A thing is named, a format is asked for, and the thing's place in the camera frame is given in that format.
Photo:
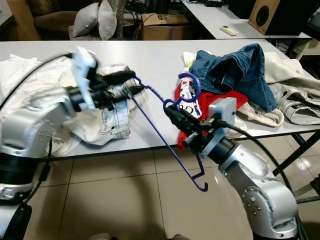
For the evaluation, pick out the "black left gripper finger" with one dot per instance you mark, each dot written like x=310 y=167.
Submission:
x=131 y=92
x=122 y=76

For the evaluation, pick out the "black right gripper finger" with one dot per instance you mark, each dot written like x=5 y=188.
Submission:
x=184 y=116
x=176 y=124

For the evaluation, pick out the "white stitched trousers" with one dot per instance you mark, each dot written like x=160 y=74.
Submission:
x=120 y=122

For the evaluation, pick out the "blue denim jeans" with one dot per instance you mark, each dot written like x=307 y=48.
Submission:
x=235 y=67

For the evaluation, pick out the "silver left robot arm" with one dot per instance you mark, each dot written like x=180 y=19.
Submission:
x=37 y=122

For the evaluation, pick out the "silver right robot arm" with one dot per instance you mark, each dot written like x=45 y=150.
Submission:
x=260 y=195

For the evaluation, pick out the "white cloth with red print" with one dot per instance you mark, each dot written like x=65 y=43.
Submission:
x=189 y=92

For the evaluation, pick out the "red folded garment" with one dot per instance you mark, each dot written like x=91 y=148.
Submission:
x=205 y=102

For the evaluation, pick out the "grey pillow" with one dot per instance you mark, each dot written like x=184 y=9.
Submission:
x=107 y=20
x=86 y=20

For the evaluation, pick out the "brown cardboard box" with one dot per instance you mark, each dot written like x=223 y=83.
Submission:
x=162 y=29

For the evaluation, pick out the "brown armchair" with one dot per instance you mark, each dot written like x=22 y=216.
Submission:
x=55 y=21

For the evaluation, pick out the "white shirt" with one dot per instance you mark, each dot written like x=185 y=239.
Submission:
x=12 y=67

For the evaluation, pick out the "white remote control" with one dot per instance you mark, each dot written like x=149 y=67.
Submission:
x=229 y=30

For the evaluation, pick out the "pale cargo trousers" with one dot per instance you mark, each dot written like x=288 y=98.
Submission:
x=297 y=105

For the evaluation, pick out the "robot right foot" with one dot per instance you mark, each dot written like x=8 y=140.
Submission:
x=186 y=238

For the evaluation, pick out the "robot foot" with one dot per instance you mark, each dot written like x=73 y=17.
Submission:
x=99 y=237
x=186 y=238

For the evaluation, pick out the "tan wooden panel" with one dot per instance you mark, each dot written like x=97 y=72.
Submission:
x=19 y=20

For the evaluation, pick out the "beige garment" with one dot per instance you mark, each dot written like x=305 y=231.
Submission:
x=292 y=67

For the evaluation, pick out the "wooden loudspeaker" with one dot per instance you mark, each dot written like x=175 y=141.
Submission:
x=264 y=16

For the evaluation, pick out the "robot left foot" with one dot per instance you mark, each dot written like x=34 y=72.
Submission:
x=99 y=237

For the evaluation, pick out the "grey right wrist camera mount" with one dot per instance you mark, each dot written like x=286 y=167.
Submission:
x=222 y=109

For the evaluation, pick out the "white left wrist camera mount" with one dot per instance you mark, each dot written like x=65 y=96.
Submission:
x=85 y=62

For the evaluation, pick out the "black table frame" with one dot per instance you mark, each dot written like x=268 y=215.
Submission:
x=292 y=155

